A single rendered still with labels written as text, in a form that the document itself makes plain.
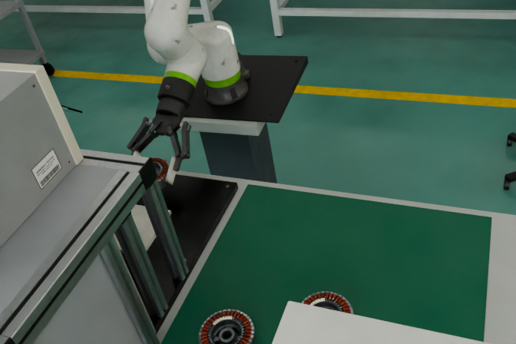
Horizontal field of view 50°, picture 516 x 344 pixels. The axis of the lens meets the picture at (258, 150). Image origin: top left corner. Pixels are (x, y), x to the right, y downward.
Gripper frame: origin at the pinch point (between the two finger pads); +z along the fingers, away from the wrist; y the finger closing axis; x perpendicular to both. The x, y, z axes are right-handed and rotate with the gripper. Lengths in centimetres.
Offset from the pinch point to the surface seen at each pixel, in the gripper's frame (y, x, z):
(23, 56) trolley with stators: 215, -137, -103
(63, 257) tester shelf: -21, 48, 28
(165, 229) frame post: -20.8, 20.4, 16.7
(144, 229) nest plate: -4.5, 2.1, 15.0
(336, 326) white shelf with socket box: -67, 59, 29
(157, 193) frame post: -20.5, 26.8, 10.9
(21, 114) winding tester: -9, 55, 8
